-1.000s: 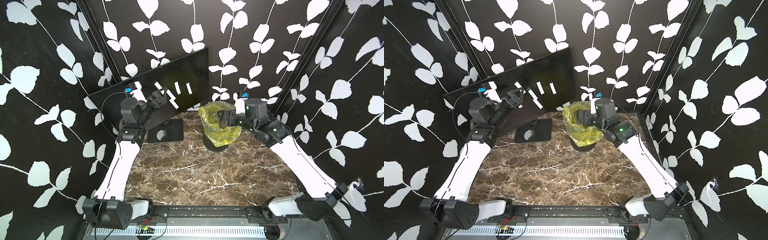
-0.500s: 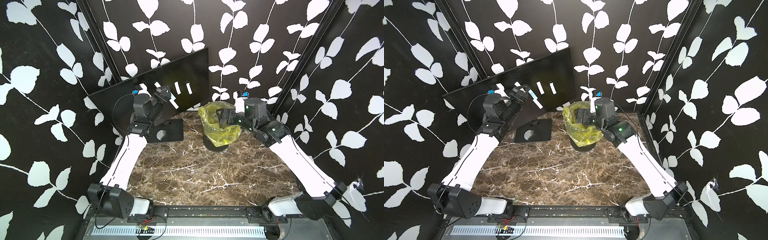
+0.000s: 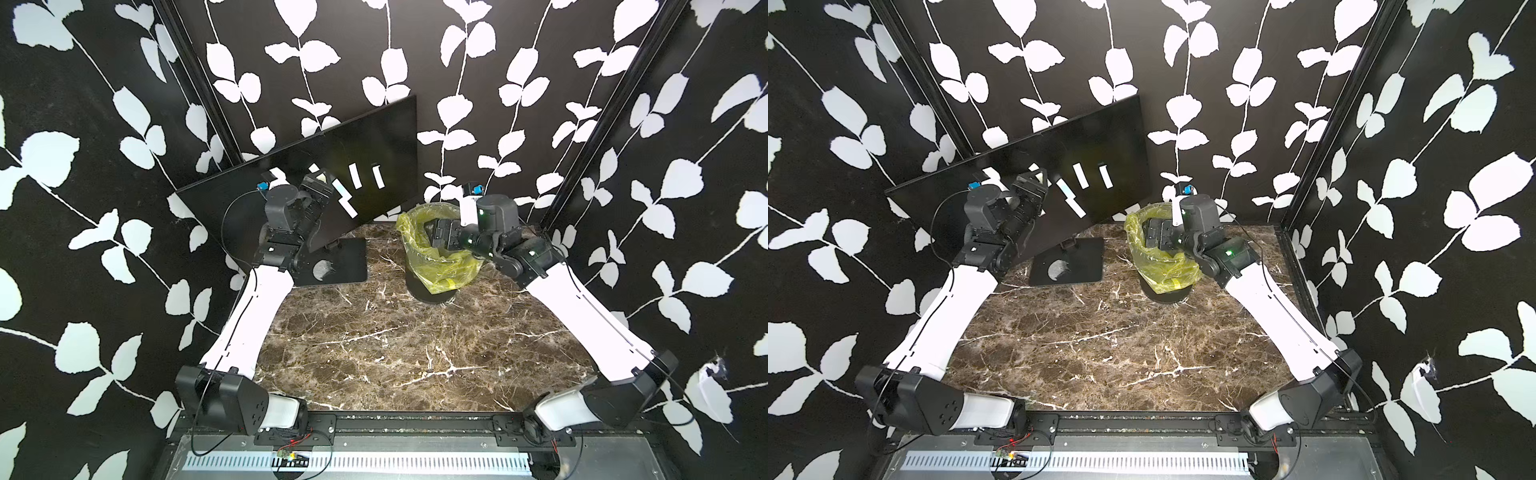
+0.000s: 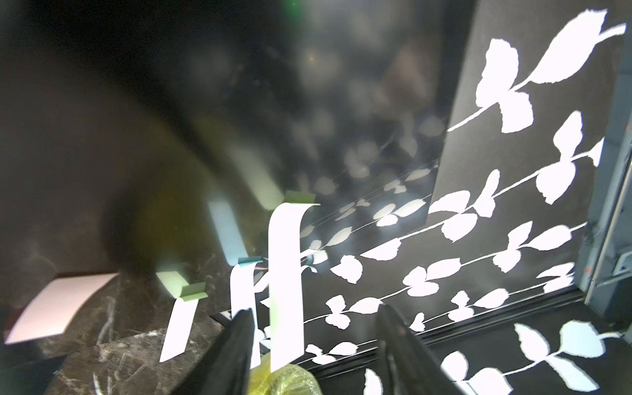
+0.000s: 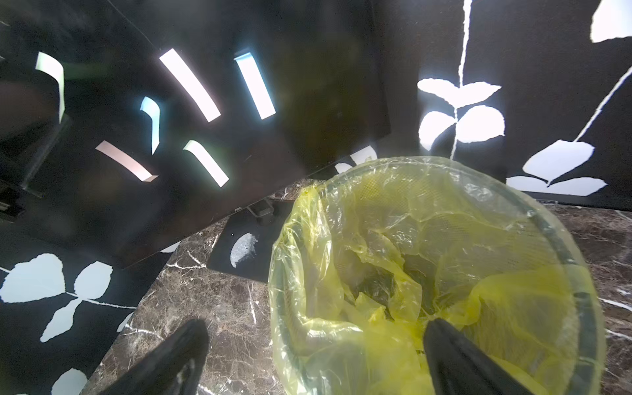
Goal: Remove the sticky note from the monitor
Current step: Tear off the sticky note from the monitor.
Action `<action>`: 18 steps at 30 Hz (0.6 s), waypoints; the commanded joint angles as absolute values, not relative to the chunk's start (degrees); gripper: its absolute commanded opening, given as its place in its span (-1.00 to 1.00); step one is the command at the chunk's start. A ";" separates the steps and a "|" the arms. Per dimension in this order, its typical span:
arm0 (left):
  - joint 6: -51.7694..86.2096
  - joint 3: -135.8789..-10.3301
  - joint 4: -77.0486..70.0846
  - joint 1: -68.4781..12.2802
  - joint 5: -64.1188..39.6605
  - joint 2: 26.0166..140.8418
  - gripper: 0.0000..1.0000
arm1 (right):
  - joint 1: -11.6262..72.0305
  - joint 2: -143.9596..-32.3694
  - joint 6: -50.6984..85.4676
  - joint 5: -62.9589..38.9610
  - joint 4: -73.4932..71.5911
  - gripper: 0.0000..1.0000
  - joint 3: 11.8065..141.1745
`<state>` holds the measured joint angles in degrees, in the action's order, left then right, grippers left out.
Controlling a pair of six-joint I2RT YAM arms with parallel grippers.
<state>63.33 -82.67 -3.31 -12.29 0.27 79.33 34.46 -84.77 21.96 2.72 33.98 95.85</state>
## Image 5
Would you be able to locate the yellow plastic bin liner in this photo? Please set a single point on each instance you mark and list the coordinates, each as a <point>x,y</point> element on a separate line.
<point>395,266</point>

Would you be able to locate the black monitor stand base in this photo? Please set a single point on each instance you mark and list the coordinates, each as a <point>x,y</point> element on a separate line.
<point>244,247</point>

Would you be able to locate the black flat monitor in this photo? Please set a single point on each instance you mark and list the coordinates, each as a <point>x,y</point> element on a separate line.
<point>77,73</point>

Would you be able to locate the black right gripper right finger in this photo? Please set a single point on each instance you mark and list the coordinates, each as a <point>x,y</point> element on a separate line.
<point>458,366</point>

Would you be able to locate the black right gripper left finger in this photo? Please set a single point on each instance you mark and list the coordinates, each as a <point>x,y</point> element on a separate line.
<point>174,367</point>

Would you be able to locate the white sticky note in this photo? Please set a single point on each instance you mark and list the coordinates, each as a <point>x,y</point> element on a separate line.
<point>126,161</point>
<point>187,79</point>
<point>256,85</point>
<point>207,161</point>

